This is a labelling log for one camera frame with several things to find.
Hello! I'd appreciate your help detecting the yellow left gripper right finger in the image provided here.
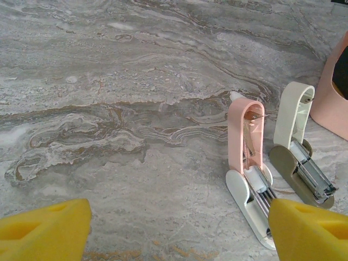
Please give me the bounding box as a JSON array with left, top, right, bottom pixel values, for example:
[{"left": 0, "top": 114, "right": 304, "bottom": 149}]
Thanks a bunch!
[{"left": 268, "top": 197, "right": 348, "bottom": 261}]

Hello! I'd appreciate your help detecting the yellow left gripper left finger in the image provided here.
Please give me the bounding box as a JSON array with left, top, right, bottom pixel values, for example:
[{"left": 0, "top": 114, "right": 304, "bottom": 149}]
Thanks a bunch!
[{"left": 0, "top": 198, "right": 92, "bottom": 261}]

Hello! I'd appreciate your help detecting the grey staple strip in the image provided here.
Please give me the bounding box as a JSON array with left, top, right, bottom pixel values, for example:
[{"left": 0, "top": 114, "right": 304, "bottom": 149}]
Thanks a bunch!
[{"left": 301, "top": 160, "right": 328, "bottom": 191}]

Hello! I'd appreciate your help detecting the beige brown stapler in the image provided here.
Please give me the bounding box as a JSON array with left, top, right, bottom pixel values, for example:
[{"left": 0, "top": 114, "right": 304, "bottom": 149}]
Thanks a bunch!
[{"left": 269, "top": 81, "right": 335, "bottom": 210}]

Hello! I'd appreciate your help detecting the pink white stapler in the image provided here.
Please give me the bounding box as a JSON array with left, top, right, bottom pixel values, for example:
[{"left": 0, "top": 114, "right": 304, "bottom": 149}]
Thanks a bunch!
[{"left": 225, "top": 98, "right": 278, "bottom": 250}]

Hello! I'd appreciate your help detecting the pink plastic tray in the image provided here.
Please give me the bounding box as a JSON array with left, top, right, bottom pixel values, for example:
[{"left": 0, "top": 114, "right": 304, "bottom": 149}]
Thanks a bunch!
[{"left": 309, "top": 29, "right": 348, "bottom": 142}]

